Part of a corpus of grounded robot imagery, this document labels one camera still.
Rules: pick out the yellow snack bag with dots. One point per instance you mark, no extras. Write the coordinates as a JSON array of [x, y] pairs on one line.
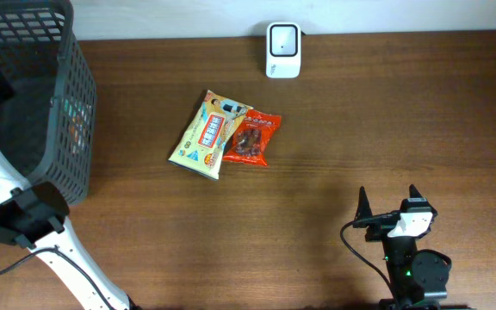
[[202, 146]]

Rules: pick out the red snack bag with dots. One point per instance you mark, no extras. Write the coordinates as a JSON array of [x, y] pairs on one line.
[[252, 137]]

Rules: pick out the dark grey plastic basket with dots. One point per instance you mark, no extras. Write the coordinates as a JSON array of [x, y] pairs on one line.
[[42, 60]]

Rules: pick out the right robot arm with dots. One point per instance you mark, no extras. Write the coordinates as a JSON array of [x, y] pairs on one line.
[[417, 278]]

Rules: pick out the green tissue pack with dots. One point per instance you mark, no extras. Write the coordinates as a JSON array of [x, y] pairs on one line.
[[76, 112]]

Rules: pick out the white barcode scanner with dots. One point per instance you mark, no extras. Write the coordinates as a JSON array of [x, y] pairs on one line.
[[283, 50]]

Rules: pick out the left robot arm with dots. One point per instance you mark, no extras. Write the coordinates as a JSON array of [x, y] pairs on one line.
[[36, 217]]

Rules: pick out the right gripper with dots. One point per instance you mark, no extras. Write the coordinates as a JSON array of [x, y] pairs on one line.
[[377, 231]]

